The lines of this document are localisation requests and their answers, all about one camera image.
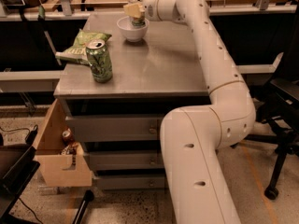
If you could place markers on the green chip bag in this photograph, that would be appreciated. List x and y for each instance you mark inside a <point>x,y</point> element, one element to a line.
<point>77,52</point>

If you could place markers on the white bowl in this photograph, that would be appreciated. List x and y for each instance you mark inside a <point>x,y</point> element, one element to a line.
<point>132,33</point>

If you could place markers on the green soda can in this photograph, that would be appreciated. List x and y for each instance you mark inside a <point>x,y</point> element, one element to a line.
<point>99,60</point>

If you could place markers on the bottom grey drawer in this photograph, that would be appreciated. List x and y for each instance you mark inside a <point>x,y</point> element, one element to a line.
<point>130,182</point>

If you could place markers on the black office chair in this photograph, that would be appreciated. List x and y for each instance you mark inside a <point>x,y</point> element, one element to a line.
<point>280,112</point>

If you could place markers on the middle grey drawer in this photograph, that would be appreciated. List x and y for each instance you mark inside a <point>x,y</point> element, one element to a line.
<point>125,160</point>

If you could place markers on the grey drawer cabinet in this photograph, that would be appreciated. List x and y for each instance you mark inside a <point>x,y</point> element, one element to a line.
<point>152,76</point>

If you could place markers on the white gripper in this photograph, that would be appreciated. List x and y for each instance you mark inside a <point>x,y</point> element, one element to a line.
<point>150,7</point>

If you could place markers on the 7up can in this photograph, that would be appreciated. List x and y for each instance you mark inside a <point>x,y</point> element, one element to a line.
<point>137,21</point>

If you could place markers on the black case on left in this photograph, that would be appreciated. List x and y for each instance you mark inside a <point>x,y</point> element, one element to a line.
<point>17,167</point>

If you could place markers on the top grey drawer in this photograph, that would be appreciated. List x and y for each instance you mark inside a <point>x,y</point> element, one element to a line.
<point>104,128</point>

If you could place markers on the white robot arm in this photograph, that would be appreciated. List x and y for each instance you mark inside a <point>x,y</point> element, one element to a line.
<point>190,135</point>

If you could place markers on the red can in box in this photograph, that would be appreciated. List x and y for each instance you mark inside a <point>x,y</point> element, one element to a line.
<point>68,137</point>

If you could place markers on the wooden side box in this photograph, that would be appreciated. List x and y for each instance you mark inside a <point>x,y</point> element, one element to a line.
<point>61,165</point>

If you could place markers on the grey drawer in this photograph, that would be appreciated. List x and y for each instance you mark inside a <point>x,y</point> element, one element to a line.
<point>104,128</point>
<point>130,182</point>
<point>125,160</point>

